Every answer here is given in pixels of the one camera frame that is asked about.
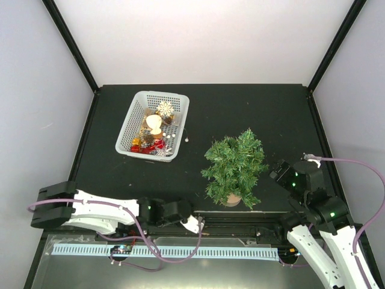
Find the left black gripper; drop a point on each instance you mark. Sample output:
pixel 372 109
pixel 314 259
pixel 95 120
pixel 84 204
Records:
pixel 190 206

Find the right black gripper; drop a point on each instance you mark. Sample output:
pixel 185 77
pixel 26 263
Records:
pixel 280 179

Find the small green christmas tree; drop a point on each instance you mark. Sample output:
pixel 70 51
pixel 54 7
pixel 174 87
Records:
pixel 236 166

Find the white plastic basket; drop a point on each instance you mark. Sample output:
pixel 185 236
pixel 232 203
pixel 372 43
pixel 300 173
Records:
pixel 144 104

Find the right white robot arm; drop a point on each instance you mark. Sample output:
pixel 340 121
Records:
pixel 321 227

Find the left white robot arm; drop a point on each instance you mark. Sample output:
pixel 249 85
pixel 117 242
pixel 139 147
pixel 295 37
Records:
pixel 64 205

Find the small circuit board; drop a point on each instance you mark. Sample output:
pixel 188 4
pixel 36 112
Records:
pixel 121 249

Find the silver star ornament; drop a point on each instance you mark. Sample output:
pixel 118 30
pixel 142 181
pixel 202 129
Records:
pixel 163 152

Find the red gift box ornament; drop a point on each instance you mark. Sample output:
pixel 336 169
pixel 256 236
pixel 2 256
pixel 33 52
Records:
pixel 136 149

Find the brown pine cone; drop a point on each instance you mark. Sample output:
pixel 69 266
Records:
pixel 168 120
pixel 148 138

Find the gold gift box ornament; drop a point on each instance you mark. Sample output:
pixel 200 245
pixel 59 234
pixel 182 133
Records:
pixel 136 142

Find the wooden bauble ornament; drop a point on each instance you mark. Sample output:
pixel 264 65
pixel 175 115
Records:
pixel 154 123

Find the white wooden snowflake ornament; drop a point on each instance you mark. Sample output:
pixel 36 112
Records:
pixel 165 109

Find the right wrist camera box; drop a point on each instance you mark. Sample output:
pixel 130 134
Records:
pixel 312 158

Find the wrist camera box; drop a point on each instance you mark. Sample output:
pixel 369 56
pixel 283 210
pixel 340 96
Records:
pixel 312 158
pixel 194 224

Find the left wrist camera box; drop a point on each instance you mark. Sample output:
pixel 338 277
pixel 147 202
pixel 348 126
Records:
pixel 194 224

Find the light blue cable duct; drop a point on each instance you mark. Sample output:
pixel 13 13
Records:
pixel 170 252

